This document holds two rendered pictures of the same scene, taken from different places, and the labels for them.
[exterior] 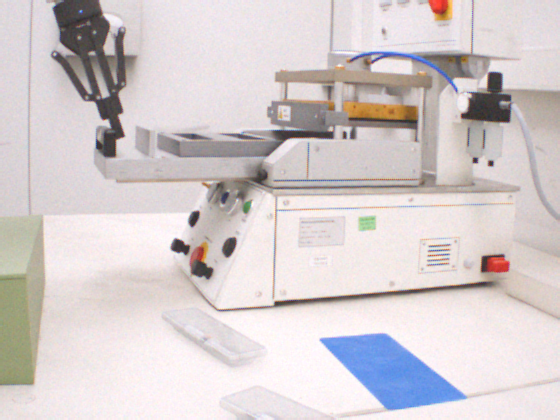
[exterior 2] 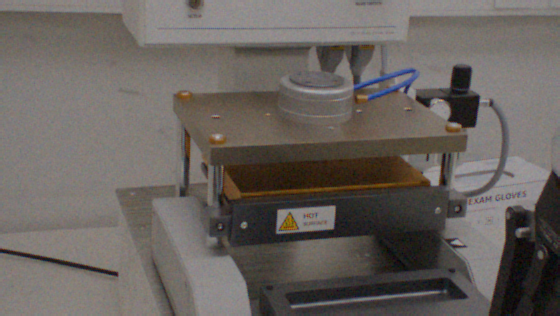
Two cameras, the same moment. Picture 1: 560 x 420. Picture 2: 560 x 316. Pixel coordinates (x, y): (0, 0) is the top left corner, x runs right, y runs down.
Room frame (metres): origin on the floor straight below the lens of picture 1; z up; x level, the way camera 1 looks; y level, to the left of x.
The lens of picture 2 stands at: (1.21, 0.83, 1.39)
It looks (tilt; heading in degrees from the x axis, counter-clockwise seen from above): 20 degrees down; 272
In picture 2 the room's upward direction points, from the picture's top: 4 degrees clockwise
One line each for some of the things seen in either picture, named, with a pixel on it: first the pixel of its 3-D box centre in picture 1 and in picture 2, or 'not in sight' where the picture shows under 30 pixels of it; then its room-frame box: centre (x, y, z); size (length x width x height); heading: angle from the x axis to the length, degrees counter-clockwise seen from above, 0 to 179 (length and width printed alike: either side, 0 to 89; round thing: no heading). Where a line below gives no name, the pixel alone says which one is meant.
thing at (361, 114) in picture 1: (349, 97); (318, 151); (1.21, -0.10, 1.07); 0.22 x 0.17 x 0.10; 21
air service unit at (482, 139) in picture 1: (480, 118); (439, 123); (1.05, -0.30, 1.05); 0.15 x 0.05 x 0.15; 21
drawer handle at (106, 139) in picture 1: (105, 140); not in sight; (1.07, 0.29, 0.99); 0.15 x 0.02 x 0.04; 21
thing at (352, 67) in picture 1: (369, 88); (320, 126); (1.21, -0.14, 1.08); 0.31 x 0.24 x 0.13; 21
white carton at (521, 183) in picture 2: not in sight; (480, 193); (0.93, -0.61, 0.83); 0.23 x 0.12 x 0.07; 30
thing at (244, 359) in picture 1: (210, 337); not in sight; (0.82, 0.09, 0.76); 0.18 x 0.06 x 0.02; 35
